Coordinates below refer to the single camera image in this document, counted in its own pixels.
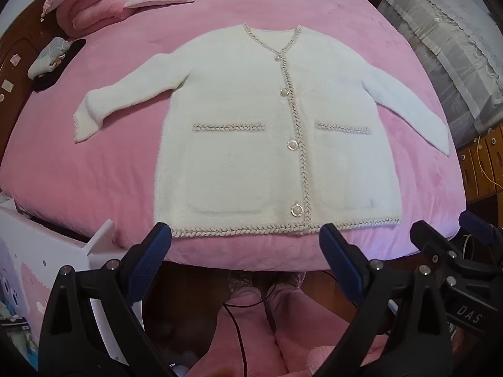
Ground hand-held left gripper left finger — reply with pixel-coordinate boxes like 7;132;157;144
38;222;185;377

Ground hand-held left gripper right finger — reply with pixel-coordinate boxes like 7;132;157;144
319;223;464;377

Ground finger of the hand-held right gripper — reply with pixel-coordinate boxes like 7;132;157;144
459;210;503;250
410;220;478;273

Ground white fuzzy cardigan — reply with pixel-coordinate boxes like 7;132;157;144
73;24;450;239

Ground wooden drawer unit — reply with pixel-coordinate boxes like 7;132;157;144
457;123;503;222

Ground pink bed blanket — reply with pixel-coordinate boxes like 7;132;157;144
0;0;478;273

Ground white printed cabinet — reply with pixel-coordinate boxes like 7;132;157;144
0;198;148;366

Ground person's pink fleece pants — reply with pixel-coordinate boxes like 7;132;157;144
204;277;394;377

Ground black cloth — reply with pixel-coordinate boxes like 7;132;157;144
33;38;87;93

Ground grey patterned cloth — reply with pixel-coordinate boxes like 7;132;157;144
27;36;77;80

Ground wooden headboard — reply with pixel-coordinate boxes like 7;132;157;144
0;0;65;161

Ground folded pink quilt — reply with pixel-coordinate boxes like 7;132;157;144
55;0;158;40

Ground yellow cable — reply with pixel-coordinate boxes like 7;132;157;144
476;137;501;191

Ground black cable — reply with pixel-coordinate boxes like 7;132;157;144
222;302;246;377

